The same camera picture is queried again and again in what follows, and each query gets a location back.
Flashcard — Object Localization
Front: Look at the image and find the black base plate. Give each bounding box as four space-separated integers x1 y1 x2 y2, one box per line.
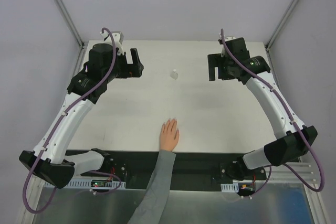
64 150 267 191

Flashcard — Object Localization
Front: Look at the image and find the mannequin hand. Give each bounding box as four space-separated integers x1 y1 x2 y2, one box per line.
160 119 180 152

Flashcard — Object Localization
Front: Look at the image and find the grey sleeved forearm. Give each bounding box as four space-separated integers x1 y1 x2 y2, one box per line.
129 150 176 223

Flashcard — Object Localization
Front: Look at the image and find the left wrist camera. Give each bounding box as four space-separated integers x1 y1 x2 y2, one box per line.
100 30 124 51

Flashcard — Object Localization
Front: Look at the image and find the left white cable duct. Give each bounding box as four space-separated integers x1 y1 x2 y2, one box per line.
41 178 127 189

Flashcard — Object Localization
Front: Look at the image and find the right white cable duct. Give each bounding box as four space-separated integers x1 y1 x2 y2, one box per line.
220 183 239 193

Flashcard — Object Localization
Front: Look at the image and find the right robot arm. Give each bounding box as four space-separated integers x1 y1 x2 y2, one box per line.
207 38 318 180

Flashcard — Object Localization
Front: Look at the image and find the white cable duct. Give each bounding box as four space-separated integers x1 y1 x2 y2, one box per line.
41 178 127 189
220 183 239 193

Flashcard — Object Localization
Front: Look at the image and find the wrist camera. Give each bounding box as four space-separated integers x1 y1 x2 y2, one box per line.
100 30 124 51
218 34 236 45

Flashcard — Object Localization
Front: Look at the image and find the clear nail polish bottle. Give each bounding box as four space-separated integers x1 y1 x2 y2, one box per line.
170 69 179 80

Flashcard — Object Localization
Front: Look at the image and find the left aluminium frame post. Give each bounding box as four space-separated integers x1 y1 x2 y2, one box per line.
54 0 85 49

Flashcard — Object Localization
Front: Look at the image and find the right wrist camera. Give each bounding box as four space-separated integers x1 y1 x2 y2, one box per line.
218 34 236 45

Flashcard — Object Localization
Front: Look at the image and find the aluminium frame post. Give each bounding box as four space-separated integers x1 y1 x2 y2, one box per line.
265 0 300 52
54 0 85 49

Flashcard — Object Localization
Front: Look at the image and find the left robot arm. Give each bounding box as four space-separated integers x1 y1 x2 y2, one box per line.
19 43 144 189

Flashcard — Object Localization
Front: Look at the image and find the right aluminium frame post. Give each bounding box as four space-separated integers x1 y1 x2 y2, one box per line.
265 0 300 52

